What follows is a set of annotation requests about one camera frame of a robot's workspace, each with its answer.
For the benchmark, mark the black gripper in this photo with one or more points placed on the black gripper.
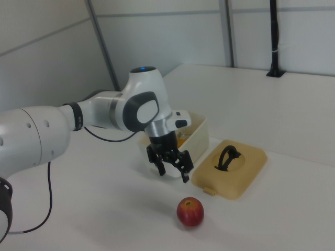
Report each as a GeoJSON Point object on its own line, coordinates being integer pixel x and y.
{"type": "Point", "coordinates": [163, 143]}

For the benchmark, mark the orange mandarin fruit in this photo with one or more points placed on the orange mandarin fruit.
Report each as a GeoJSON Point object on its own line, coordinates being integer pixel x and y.
{"type": "Point", "coordinates": [182, 142]}

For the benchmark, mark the red apple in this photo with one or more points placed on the red apple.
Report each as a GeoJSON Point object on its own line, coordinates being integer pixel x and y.
{"type": "Point", "coordinates": [190, 213]}

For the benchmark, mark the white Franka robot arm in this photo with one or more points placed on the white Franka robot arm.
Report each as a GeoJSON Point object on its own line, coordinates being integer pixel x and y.
{"type": "Point", "coordinates": [34, 136]}

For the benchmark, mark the white plastic container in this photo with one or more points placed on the white plastic container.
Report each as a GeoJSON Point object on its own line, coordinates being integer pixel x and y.
{"type": "Point", "coordinates": [200, 138]}

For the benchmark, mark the tan container lid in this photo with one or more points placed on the tan container lid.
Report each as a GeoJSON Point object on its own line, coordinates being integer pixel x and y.
{"type": "Point", "coordinates": [248, 167]}

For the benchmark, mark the black stand pole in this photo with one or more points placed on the black stand pole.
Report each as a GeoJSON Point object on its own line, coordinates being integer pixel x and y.
{"type": "Point", "coordinates": [274, 39]}

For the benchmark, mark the grey partition post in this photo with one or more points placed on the grey partition post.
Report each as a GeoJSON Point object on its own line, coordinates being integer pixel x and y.
{"type": "Point", "coordinates": [227, 31]}
{"type": "Point", "coordinates": [103, 44]}

